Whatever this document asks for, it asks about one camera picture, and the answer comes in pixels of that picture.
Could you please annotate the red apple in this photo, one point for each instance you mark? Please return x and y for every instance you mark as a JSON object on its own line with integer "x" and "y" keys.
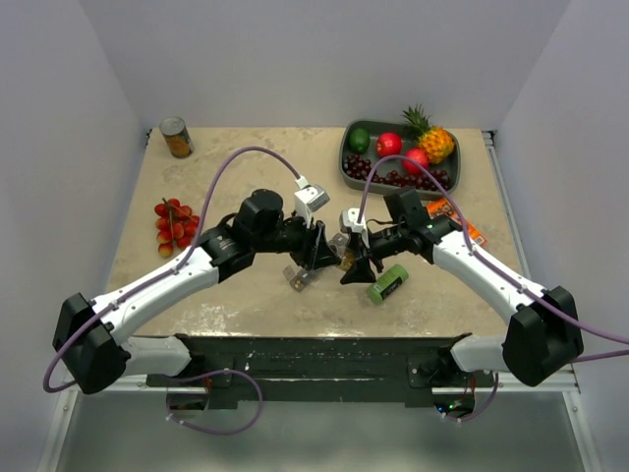
{"x": 416, "y": 159}
{"x": 388, "y": 144}

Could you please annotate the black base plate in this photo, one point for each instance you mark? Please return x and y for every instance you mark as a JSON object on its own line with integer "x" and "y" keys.
{"x": 313, "y": 369}

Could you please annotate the small pineapple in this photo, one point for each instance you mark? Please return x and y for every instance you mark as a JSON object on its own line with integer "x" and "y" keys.
{"x": 435, "y": 141}

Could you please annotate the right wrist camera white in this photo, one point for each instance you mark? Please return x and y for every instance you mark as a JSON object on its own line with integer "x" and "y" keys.
{"x": 350, "y": 221}

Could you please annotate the orange snack packet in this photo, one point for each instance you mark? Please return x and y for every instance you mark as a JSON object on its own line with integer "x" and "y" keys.
{"x": 443, "y": 206}

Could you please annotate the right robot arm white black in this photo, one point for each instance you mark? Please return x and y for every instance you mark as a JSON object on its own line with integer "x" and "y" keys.
{"x": 541, "y": 336}

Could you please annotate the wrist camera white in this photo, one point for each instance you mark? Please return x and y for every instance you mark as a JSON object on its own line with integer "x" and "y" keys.
{"x": 308, "y": 200}
{"x": 350, "y": 221}

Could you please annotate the amber pill bottle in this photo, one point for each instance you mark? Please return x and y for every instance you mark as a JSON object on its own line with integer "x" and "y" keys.
{"x": 340, "y": 244}

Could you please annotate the dark green tray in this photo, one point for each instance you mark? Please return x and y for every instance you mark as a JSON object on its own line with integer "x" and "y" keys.
{"x": 450, "y": 165}

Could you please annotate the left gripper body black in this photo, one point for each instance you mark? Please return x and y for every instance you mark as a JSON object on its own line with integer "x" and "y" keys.
{"x": 296, "y": 240}

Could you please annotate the green lime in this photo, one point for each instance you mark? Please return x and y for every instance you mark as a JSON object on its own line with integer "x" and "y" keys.
{"x": 359, "y": 140}

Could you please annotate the red cherry tomato bunch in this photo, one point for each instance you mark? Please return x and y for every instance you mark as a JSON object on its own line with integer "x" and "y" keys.
{"x": 176, "y": 225}

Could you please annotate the red apple right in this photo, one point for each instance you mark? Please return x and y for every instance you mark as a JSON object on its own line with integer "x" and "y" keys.
{"x": 416, "y": 159}

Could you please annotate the green cylindrical bottle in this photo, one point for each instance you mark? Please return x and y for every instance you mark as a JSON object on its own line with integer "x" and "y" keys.
{"x": 389, "y": 282}

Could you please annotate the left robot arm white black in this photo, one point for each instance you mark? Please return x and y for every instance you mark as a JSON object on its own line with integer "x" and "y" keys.
{"x": 96, "y": 339}

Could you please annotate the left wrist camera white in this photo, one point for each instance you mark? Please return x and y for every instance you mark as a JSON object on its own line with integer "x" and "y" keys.
{"x": 308, "y": 200}

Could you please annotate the dark red grape bunch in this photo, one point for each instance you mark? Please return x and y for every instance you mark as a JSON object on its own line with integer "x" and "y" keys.
{"x": 394, "y": 174}

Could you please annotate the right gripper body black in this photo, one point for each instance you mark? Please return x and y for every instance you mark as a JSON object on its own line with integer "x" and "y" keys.
{"x": 387, "y": 243}

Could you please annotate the red apple left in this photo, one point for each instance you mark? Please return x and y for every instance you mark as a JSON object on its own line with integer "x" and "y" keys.
{"x": 388, "y": 144}

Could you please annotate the tin can orange label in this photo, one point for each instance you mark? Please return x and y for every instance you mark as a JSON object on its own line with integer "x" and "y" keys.
{"x": 176, "y": 136}

